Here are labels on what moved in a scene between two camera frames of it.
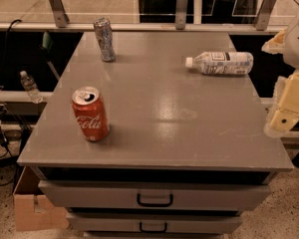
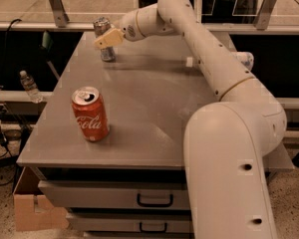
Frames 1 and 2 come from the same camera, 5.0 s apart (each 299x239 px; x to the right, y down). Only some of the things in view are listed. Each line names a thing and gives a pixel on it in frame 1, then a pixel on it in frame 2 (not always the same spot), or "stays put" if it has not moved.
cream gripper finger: (291, 101) -> (112, 38)
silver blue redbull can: (103, 29) stays put
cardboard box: (33, 210) stays put
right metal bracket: (267, 7) stays put
